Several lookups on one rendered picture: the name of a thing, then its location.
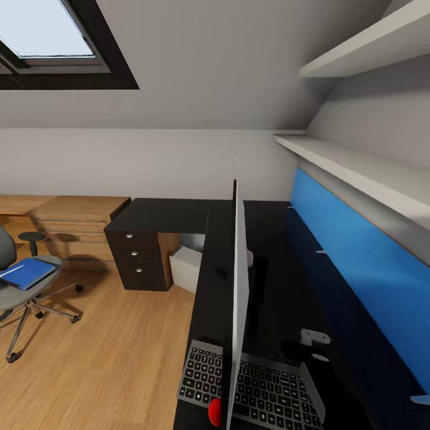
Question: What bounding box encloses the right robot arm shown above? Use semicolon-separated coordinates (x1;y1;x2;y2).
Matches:
281;328;374;430

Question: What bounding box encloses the keyboard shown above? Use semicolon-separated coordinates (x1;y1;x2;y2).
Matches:
176;339;324;430

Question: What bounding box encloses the folder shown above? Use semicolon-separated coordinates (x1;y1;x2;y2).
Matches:
0;257;55;291

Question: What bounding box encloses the monitor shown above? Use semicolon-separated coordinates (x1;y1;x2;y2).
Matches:
208;179;269;430

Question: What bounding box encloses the swivel chair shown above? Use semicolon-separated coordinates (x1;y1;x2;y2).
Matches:
0;225;83;363

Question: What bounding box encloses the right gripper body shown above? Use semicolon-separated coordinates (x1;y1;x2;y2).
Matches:
285;340;324;363

